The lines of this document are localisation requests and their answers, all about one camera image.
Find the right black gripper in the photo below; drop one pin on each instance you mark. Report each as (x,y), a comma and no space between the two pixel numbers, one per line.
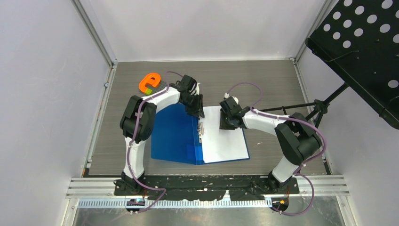
(223,125)

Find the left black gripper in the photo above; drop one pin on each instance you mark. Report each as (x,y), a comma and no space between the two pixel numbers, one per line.
(197,109)

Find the white paper sheets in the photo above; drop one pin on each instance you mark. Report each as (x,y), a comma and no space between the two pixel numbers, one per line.
(220,145)

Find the blue plastic folder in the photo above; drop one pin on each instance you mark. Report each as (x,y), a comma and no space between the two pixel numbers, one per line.
(175,137)

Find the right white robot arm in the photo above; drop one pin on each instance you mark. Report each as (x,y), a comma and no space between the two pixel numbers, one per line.
(297,139)

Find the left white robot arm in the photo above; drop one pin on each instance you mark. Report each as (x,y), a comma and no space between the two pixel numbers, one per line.
(138,121)

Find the metal folder clip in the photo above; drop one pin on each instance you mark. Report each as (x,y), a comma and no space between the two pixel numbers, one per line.
(200,129)

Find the grey lego baseplate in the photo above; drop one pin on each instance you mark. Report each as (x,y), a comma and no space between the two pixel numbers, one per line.
(162,85)

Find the orange letter e block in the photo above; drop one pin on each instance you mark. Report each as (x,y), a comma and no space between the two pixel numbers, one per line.
(151,78)

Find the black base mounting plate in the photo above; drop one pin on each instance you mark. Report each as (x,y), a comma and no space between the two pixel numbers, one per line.
(206,188)

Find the black perforated music stand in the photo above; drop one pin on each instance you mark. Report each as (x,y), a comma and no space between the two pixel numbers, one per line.
(359,41)

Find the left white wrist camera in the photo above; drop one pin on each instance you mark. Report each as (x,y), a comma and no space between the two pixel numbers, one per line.
(196,90)

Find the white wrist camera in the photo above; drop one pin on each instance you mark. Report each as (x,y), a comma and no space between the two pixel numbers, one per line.
(196,90)
(226,96)

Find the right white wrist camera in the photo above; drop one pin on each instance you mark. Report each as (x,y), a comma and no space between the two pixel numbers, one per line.
(226,96)

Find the aluminium frame rail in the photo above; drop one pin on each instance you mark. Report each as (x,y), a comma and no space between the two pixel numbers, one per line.
(314,184)

